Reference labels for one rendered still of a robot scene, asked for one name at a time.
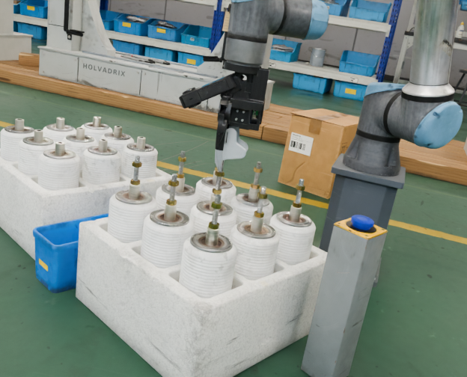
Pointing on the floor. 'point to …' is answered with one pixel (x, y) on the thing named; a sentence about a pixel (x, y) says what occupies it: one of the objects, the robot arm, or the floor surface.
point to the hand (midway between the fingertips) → (217, 163)
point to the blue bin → (58, 253)
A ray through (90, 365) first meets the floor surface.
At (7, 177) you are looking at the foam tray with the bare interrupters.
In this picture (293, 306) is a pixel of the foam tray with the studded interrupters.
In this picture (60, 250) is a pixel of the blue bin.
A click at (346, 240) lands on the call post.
